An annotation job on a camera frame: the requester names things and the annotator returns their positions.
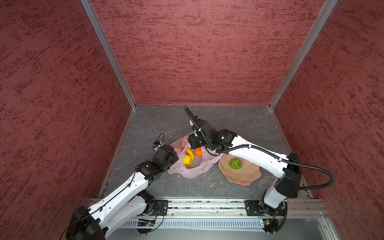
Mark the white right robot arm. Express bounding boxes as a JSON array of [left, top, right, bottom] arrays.
[[188, 120, 302, 216]]

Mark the aluminium corner post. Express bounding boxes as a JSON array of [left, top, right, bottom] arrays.
[[269, 0, 338, 112], [81, 0, 137, 111]]

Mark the orange fake tangerine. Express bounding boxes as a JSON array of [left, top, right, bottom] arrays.
[[195, 148, 203, 158]]

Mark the left aluminium corner post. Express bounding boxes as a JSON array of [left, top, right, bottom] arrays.
[[81, 0, 137, 111]]

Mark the green fake fruit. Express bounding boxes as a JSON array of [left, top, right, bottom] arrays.
[[229, 158, 242, 170]]

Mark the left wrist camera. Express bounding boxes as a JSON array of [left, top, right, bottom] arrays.
[[153, 141, 162, 151]]

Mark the yellow fake banana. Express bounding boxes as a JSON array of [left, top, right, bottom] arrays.
[[183, 148, 195, 166]]

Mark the pink wavy bowl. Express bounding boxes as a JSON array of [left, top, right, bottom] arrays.
[[219, 154, 262, 186]]

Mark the right aluminium corner post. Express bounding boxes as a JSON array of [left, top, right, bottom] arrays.
[[269, 0, 338, 112]]

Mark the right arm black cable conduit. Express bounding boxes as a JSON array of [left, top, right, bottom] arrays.
[[183, 105, 336, 191]]

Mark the pink plastic bag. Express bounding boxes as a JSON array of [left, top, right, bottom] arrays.
[[168, 133, 221, 179]]

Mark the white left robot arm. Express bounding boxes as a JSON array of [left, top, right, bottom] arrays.
[[61, 145, 178, 240]]

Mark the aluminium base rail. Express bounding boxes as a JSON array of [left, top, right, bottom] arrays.
[[74, 197, 340, 240]]

